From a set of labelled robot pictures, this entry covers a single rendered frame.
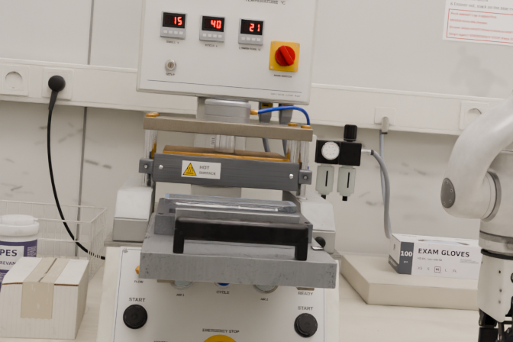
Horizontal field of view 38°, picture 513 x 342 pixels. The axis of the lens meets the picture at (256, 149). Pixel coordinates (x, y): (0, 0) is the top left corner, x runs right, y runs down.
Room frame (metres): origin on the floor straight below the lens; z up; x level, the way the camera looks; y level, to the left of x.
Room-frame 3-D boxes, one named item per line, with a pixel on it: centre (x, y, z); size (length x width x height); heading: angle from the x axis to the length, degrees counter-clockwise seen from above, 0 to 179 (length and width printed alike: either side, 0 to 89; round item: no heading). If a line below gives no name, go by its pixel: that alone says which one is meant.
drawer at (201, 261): (0.96, 0.02, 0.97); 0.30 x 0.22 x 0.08; 6
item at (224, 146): (1.27, 0.05, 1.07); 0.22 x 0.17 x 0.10; 96
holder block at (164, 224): (1.01, 0.03, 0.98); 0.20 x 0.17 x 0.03; 96
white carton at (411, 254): (1.70, -0.45, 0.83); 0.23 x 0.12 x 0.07; 90
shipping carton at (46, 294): (1.23, 0.33, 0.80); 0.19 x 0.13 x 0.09; 5
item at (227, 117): (1.30, 0.04, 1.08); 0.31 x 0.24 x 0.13; 96
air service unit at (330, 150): (1.42, -0.15, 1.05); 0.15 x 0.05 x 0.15; 96
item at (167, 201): (1.05, 0.03, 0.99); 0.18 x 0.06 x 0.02; 96
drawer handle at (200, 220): (0.82, 0.01, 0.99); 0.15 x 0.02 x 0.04; 96
